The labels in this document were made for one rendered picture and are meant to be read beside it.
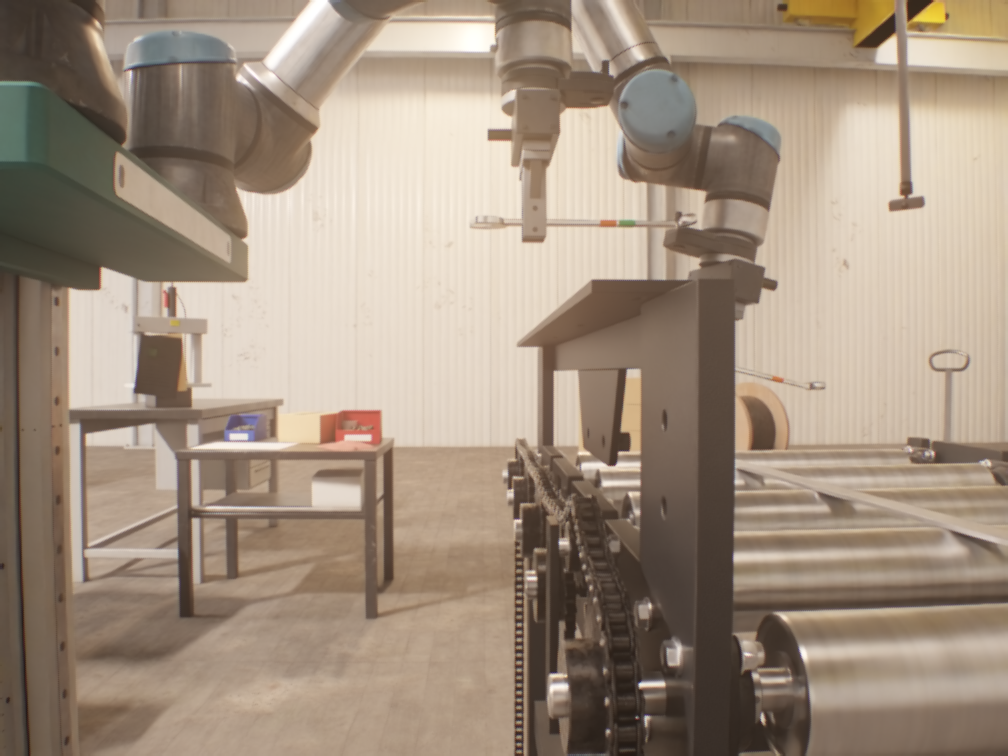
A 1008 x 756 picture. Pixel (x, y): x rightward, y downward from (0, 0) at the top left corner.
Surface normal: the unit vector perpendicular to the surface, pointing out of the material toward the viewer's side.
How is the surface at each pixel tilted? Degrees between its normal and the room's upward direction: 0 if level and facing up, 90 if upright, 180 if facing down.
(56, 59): 89
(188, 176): 70
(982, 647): 42
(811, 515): 59
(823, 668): 53
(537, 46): 90
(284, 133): 126
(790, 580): 76
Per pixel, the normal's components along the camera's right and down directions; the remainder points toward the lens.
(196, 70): 0.61, 0.00
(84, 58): 0.90, -0.34
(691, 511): -1.00, 0.00
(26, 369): 0.12, 0.00
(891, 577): 0.03, -0.24
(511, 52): -0.60, 0.01
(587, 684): 0.03, -0.55
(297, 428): -0.17, 0.00
